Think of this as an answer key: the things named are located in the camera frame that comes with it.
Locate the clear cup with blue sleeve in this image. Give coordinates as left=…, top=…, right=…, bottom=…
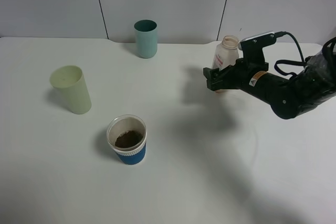
left=107, top=114, right=148, bottom=165

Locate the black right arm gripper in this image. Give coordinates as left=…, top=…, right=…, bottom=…
left=203, top=39, right=269, bottom=91

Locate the teal plastic cup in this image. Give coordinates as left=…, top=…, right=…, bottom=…
left=134, top=19, right=158, bottom=59

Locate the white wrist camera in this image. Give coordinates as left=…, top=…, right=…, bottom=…
left=238, top=31, right=277, bottom=51

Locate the pale green plastic cup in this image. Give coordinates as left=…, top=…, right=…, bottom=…
left=49, top=66, right=92, bottom=114

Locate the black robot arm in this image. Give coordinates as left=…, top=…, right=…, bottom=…
left=203, top=32, right=335, bottom=120

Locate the clear plastic drink bottle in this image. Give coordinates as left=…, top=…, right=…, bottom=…
left=211, top=35, right=240, bottom=94

